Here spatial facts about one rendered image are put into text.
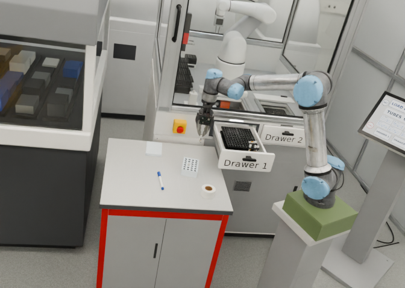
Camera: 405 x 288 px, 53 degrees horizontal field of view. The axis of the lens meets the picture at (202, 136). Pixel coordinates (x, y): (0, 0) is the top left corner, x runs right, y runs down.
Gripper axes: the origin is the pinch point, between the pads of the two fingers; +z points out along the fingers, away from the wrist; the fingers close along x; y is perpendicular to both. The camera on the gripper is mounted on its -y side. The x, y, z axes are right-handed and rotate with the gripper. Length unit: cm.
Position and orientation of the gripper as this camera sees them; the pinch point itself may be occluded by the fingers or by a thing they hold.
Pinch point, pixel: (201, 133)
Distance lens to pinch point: 211.6
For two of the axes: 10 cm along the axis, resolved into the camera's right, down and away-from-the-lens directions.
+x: 9.8, 1.9, 0.3
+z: -1.8, 8.6, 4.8
